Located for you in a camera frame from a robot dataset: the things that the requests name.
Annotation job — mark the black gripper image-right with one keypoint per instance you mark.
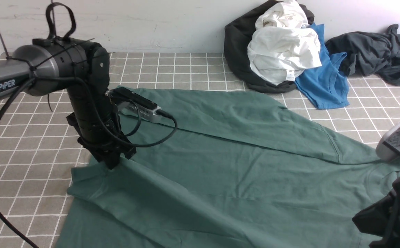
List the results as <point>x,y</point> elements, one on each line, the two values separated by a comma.
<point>382,219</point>

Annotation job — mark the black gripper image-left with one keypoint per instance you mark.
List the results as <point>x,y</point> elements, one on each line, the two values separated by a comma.
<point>109,153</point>

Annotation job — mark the green long-sleeved shirt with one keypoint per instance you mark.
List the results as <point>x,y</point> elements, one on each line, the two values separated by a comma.
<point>242,171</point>

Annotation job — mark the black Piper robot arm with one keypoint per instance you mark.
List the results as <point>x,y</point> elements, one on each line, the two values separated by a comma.
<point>82,69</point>

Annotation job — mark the blue t-shirt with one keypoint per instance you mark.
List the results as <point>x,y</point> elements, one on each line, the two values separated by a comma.
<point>325,86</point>

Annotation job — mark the dark grey crumpled shirt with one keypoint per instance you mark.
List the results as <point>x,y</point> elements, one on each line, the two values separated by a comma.
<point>369,53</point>

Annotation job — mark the white crumpled shirt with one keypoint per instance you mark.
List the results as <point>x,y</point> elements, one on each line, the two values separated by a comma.
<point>283,44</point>

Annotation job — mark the grey checked tablecloth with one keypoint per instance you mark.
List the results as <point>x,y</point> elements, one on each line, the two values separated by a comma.
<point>38,148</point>

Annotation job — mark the black garment in pile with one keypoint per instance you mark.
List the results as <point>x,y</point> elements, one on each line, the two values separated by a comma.
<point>238,35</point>

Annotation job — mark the silver wrist camera image-left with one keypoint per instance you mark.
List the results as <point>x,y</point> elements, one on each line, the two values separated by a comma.
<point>129,102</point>

